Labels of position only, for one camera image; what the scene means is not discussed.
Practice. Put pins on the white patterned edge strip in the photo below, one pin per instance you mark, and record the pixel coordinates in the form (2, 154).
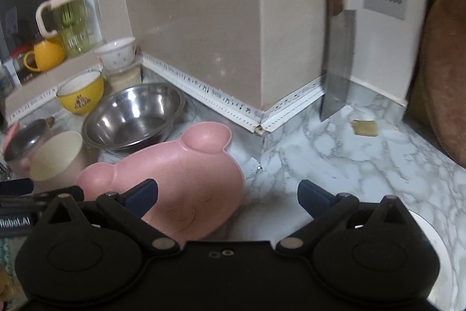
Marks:
(242, 114)

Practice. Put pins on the stainless steel bowl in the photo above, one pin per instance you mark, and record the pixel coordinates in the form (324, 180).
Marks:
(134, 118)

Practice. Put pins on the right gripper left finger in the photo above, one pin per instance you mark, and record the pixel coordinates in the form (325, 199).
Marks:
(126, 210)

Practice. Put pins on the cleaver with wooden handle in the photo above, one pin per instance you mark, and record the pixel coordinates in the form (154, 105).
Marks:
(339, 53)

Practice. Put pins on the pink steel-lined pot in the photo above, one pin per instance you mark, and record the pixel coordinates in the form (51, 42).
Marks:
(21, 144)

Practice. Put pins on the pink pig-shaped plate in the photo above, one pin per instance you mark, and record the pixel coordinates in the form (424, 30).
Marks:
(200, 185)

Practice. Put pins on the clear plastic container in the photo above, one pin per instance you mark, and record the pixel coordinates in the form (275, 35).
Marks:
(127, 78)

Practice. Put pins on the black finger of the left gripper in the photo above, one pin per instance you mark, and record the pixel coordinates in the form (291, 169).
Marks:
(21, 209)

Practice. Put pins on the small yellow sponge piece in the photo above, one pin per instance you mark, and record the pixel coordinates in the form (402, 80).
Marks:
(365, 128)

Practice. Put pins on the round wooden cutting board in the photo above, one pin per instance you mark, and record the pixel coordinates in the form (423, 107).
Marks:
(442, 79)

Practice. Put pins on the yellow mug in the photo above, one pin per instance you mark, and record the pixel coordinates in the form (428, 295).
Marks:
(47, 54)

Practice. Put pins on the white bowl with hearts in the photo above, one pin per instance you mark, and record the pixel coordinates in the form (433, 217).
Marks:
(117, 54)

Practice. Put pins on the cream plastic bowl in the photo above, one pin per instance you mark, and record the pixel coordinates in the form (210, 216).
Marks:
(58, 163)

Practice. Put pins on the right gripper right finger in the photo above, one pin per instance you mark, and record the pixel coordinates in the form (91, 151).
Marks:
(327, 211)

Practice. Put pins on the yellow ceramic bowl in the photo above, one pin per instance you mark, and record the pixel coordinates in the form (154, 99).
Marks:
(82, 93)

